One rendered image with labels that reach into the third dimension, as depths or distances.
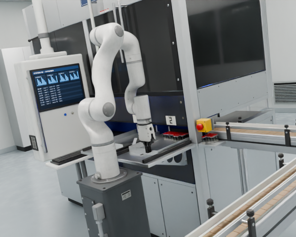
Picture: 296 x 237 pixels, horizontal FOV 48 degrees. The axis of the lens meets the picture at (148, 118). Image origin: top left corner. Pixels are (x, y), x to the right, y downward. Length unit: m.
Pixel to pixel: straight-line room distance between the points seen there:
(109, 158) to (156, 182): 0.82
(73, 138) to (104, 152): 1.01
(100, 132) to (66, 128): 0.98
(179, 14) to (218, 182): 1.10
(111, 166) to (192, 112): 0.62
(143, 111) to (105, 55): 0.39
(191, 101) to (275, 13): 4.95
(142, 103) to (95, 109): 0.34
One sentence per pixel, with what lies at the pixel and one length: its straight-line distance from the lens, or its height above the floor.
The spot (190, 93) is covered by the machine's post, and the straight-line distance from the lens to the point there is 2.00.
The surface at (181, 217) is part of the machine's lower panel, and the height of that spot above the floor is 0.32.
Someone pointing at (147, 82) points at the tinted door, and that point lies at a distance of 2.26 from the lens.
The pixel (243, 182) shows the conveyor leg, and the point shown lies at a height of 0.61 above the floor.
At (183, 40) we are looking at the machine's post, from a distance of 1.98.
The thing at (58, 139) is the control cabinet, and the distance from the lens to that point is 2.61.
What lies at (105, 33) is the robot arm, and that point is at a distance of 1.69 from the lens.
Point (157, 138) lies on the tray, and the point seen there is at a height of 0.90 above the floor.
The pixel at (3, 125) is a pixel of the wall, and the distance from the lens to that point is 7.25.
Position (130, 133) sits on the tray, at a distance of 2.53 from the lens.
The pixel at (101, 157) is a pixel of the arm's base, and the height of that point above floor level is 0.99.
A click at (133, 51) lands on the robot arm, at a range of 1.82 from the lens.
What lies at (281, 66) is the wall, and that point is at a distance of 6.80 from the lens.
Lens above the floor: 1.44
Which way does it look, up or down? 10 degrees down
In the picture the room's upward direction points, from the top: 9 degrees counter-clockwise
